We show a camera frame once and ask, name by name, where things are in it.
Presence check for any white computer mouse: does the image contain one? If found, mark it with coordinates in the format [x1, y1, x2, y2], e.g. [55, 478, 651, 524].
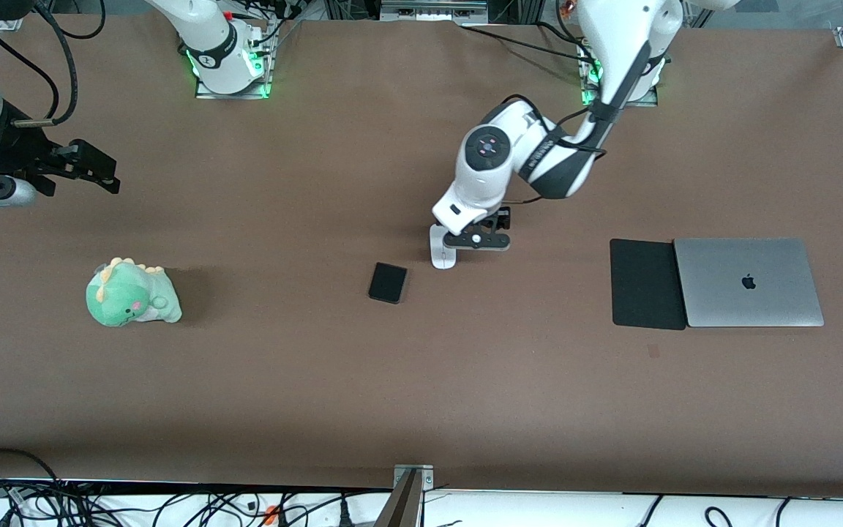
[430, 223, 457, 270]

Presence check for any small black square box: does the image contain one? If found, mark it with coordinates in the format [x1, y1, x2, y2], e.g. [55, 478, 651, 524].
[368, 262, 408, 304]

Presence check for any black mouse pad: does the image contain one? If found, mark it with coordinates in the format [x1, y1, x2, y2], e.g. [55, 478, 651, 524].
[610, 239, 687, 331]

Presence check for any green dinosaur plush toy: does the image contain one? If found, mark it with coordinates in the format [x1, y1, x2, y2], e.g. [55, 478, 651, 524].
[86, 257, 183, 328]

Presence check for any grey metal box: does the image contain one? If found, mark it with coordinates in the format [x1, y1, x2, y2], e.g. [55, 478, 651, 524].
[380, 0, 488, 23]

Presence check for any silver laptop with apple logo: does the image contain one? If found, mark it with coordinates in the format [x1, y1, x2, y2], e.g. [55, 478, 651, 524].
[673, 237, 825, 328]

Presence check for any white lower shelf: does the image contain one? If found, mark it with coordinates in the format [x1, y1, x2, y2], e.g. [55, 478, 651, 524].
[0, 479, 843, 527]

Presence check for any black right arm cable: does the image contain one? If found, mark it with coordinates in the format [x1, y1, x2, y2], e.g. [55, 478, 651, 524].
[14, 0, 78, 127]

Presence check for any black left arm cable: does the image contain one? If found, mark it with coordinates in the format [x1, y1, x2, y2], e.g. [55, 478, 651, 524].
[501, 94, 607, 207]

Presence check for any thin black cable loop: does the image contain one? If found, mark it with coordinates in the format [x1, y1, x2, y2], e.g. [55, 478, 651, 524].
[48, 0, 106, 40]

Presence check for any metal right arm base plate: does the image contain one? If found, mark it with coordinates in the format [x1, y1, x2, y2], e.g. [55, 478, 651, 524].
[195, 29, 274, 100]

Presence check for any black cable to arm base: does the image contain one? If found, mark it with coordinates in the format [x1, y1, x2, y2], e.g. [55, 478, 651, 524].
[460, 26, 592, 64]

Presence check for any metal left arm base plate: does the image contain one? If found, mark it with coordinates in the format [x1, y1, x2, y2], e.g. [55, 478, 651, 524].
[581, 40, 660, 108]

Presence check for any metal table edge bracket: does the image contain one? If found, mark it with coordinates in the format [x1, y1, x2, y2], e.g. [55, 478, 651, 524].
[376, 463, 435, 527]

